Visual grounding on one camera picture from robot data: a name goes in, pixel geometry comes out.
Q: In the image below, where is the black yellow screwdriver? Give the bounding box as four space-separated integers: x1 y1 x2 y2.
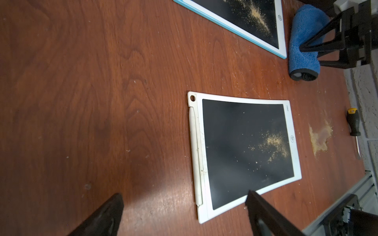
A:
346 108 361 159

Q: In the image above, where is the blue framed drawing tablet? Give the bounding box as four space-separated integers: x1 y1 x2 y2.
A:
176 0 287 59

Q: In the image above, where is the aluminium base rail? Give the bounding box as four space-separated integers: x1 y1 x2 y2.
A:
303 171 378 236

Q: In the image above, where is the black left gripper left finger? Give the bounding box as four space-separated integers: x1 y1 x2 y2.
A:
69 193 124 236

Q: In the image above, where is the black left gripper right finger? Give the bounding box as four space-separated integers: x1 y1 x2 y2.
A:
245 190 304 236

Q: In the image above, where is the blue microfiber cloth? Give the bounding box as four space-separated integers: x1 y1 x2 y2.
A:
288 4 331 82

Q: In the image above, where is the large white drawing tablet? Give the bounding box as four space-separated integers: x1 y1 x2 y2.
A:
188 91 302 224

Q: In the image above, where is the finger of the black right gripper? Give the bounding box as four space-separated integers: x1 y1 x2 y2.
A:
319 50 354 69
299 14 352 52

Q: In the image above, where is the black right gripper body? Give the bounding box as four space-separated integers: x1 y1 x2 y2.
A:
339 1 378 69

